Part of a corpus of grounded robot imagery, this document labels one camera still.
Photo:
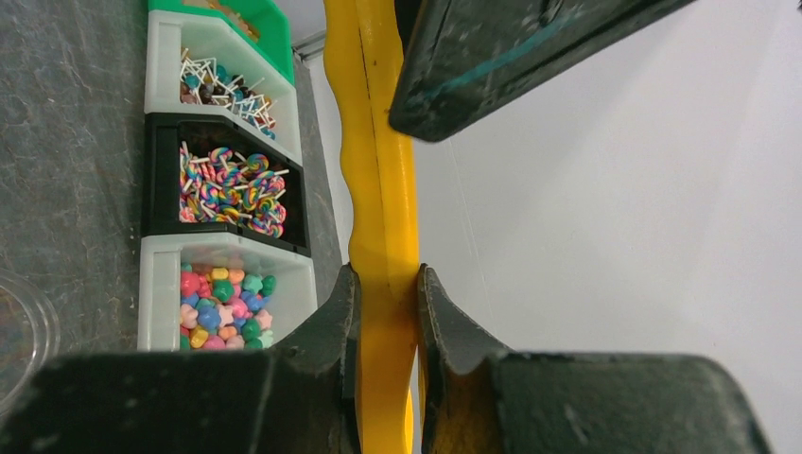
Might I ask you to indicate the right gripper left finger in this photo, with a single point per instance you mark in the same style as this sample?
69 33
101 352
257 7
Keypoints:
297 396

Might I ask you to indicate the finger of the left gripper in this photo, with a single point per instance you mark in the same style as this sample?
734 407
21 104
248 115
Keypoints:
463 60

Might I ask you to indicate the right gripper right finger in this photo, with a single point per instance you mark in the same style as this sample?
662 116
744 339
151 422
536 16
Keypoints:
482 396

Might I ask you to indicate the orange plastic scoop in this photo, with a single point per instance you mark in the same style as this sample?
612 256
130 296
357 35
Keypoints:
362 59

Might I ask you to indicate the clear plastic jar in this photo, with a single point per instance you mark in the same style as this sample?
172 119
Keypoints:
30 335

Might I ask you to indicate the white star candy bin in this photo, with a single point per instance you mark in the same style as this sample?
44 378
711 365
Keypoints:
215 290

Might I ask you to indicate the green candy bin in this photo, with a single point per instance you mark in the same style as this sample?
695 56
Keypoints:
261 22

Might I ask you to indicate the black swirl lollipop bin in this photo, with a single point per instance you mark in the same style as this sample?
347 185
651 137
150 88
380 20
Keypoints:
205 174

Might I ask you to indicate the white lollipop bin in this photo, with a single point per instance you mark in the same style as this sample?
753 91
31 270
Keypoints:
200 65

